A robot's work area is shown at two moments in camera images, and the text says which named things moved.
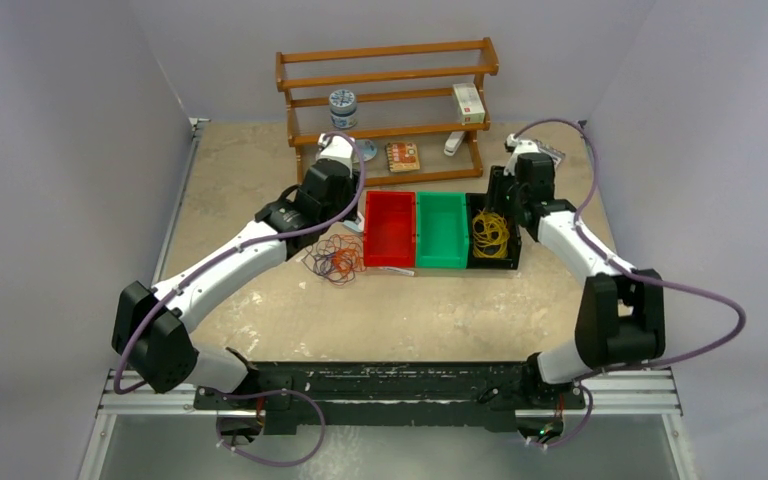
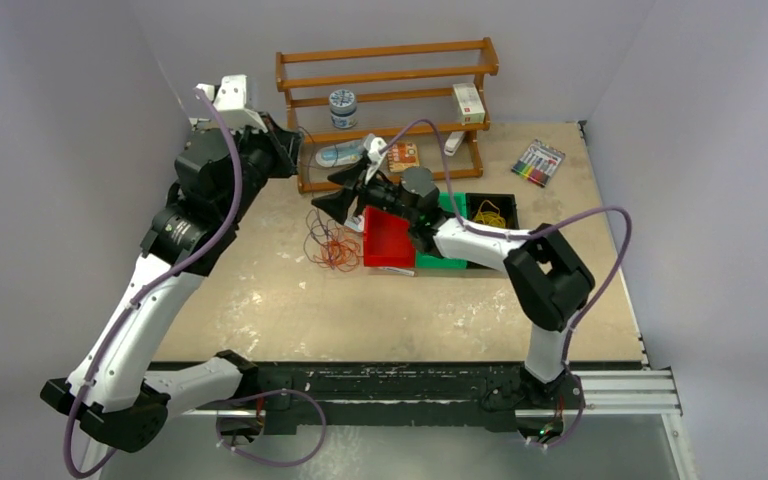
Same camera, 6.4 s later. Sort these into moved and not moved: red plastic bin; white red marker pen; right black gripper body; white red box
Moved: right black gripper body
Not moved: red plastic bin; white red box; white red marker pen
